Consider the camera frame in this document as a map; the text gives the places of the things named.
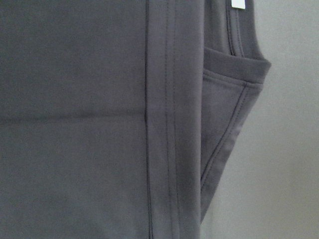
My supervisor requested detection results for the brown t-shirt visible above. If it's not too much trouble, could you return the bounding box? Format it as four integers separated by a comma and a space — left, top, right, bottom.
0, 0, 270, 239

